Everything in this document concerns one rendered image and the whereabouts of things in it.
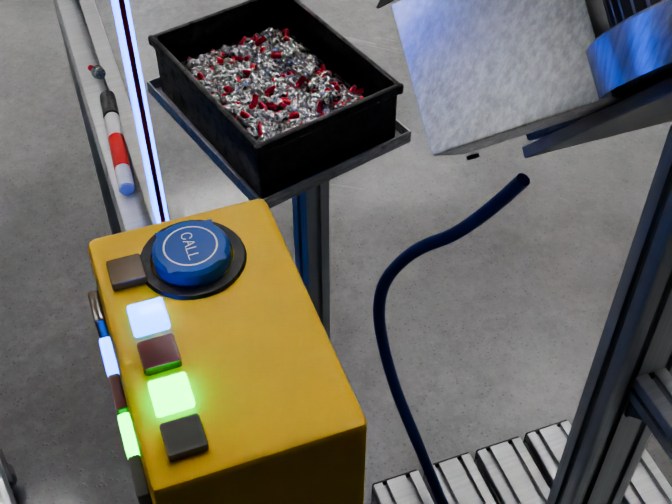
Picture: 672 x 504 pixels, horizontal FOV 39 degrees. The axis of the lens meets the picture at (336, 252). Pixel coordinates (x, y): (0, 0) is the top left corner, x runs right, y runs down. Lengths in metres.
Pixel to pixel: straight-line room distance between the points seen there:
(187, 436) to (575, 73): 0.44
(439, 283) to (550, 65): 1.21
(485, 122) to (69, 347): 1.26
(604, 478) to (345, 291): 0.79
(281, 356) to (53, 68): 2.15
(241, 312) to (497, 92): 0.36
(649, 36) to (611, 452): 0.68
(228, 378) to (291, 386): 0.03
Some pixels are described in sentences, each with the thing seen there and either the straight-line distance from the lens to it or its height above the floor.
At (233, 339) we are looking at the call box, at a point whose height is 1.07.
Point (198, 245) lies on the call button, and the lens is 0.48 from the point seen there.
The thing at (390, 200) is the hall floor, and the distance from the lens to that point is 2.08.
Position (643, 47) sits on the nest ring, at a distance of 0.66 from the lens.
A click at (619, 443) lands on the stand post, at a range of 1.22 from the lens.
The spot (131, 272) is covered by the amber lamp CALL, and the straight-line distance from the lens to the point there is 0.48.
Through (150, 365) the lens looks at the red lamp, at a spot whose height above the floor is 1.08.
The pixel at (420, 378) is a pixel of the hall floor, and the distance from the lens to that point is 1.76.
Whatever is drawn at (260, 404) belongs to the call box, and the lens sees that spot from 0.43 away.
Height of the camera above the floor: 1.43
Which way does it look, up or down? 47 degrees down
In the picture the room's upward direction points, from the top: straight up
